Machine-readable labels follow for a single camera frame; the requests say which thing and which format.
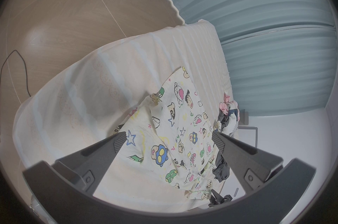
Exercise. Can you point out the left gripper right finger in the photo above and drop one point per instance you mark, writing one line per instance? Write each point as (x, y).
(248, 167)

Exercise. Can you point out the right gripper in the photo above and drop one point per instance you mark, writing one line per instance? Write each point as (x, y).
(227, 198)

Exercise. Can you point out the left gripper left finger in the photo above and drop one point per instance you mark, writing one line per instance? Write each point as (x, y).
(87, 164)

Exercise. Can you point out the white printed pyjama top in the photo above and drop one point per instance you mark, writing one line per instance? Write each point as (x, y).
(179, 133)

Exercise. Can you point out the pile of clothes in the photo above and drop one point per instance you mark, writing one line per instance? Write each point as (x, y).
(229, 114)

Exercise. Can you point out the bed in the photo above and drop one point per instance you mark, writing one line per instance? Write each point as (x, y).
(105, 85)

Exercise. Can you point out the black garment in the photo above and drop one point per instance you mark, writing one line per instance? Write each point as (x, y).
(220, 167)

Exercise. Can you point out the grey bedside table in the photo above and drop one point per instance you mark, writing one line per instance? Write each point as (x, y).
(244, 117)

